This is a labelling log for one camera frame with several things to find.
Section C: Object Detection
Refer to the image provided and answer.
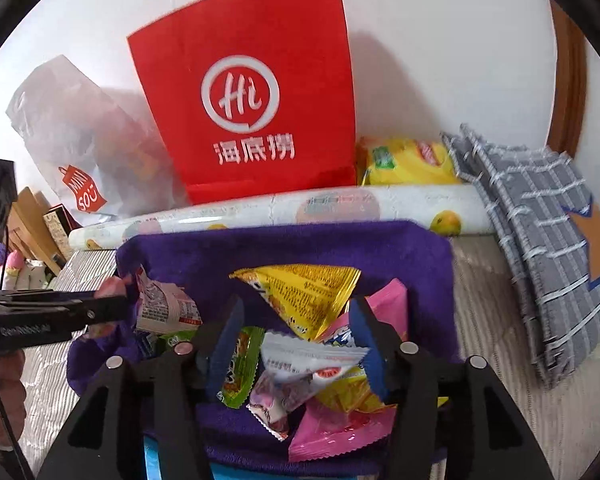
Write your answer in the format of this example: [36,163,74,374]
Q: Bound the yellow triangular snack packet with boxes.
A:
[229,263,362,343]

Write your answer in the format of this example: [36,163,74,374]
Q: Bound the light green snack packet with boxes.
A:
[155,329,197,356]

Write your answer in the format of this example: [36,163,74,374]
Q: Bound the cardboard boxes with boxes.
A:
[7,187,56,271]

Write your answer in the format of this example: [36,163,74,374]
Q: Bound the purple cloth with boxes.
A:
[66,220,463,476]

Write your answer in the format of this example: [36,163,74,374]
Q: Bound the brown wooden door frame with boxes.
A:
[547,0,588,158]

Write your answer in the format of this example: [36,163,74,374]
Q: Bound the fruit print wrapped roll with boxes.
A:
[70,183,496,253]

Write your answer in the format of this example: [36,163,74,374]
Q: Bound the grey checked cloth with star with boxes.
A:
[440,124,600,391]

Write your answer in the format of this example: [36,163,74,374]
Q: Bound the bright pink snack packet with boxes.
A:
[287,400,398,463]
[325,279,410,348]

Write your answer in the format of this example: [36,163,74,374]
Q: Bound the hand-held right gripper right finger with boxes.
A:
[349,296,556,480]

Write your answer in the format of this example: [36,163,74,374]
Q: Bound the white plastic bag orange logo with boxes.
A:
[6,55,191,221]

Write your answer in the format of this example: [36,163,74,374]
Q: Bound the white red snack packet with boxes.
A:
[132,264,203,335]

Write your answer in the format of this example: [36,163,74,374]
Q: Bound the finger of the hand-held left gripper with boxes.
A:
[55,290,131,327]

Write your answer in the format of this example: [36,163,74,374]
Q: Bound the yellow snack bag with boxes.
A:
[356,136,463,187]

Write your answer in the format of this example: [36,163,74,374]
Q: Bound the red paper bag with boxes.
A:
[126,0,358,206]

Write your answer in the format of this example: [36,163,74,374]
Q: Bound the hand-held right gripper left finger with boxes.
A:
[37,295,246,480]

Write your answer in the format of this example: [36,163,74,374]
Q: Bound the person's left hand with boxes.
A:
[0,349,27,448]

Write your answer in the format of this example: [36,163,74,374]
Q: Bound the striped bedding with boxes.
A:
[20,235,600,480]

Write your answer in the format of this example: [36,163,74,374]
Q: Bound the white pink snack packet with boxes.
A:
[247,372,306,442]

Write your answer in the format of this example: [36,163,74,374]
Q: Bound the pale pink snack packet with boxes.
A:
[75,277,131,341]

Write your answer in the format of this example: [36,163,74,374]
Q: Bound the brown patterned box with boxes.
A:
[42,204,86,262]

